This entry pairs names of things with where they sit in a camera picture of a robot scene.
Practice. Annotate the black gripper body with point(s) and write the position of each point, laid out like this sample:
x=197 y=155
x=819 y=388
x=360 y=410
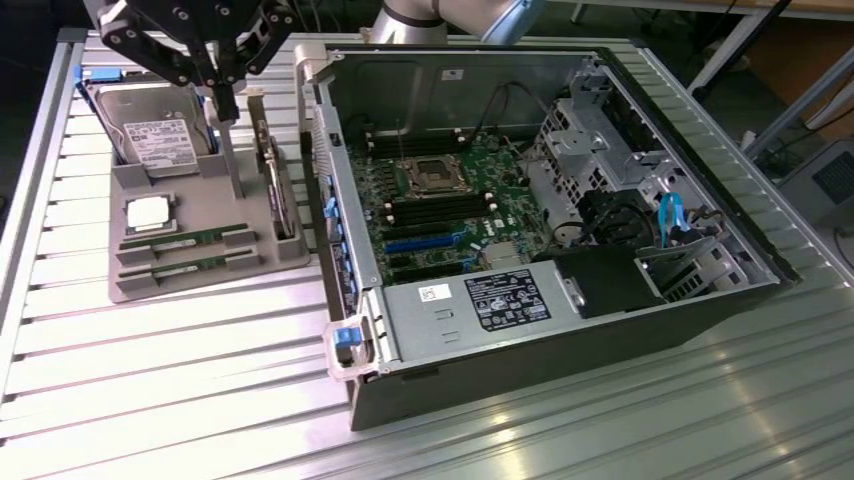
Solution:
x=201 y=22

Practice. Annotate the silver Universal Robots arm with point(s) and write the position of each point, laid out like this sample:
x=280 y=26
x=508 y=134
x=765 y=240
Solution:
x=434 y=15

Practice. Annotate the black RAM slot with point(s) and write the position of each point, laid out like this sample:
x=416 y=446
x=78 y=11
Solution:
x=414 y=137
x=414 y=147
x=441 y=204
x=441 y=198
x=444 y=216
x=442 y=210

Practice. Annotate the green RAM stick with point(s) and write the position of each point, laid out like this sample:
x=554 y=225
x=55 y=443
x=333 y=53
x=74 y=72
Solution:
x=201 y=270
x=194 y=241

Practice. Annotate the silver hard disk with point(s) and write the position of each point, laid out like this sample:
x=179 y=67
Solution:
x=154 y=125

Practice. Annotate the thin metal locking lever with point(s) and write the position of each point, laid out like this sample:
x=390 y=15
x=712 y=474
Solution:
x=401 y=140

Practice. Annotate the silver CPU chip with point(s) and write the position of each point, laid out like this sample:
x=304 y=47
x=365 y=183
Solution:
x=150 y=212

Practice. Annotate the blue card retention clip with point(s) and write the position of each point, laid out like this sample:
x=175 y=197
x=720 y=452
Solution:
x=329 y=210

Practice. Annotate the CPU socket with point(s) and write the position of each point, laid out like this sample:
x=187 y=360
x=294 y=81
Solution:
x=429 y=175

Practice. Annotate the green motherboard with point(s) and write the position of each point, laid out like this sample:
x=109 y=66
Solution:
x=494 y=170

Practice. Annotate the long black expansion slot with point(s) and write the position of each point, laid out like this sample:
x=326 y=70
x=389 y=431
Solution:
x=414 y=230

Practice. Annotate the grey parts rack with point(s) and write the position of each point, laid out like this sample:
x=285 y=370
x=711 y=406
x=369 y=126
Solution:
x=201 y=287

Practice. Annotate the blue expansion slot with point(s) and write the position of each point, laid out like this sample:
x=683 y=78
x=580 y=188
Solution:
x=428 y=241

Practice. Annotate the short black expansion slot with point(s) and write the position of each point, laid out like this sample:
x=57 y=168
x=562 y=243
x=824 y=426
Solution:
x=409 y=260
x=414 y=274

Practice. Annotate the metal disk bay cage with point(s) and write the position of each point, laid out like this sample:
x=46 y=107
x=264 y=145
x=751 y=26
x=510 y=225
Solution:
x=588 y=150

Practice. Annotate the silver chipset heatsink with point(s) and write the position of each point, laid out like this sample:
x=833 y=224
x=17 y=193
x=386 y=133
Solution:
x=501 y=255

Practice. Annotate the blue case latch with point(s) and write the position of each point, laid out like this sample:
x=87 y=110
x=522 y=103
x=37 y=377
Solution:
x=344 y=339

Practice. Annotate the grey power supply unit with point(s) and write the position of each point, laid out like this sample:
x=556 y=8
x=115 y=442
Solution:
x=428 y=325

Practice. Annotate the black plastic air shroud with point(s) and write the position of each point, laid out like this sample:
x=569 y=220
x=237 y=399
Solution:
x=608 y=285

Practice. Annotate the black open PC case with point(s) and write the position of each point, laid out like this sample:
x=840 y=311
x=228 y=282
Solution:
x=508 y=370

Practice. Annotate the grey computer tower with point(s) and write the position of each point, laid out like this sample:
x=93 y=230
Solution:
x=831 y=175

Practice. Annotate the graphics card with metal bracket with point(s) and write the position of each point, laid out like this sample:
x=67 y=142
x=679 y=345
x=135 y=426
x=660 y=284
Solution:
x=270 y=165

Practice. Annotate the white desk frame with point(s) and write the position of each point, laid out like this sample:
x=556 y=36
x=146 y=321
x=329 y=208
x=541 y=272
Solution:
x=735 y=30

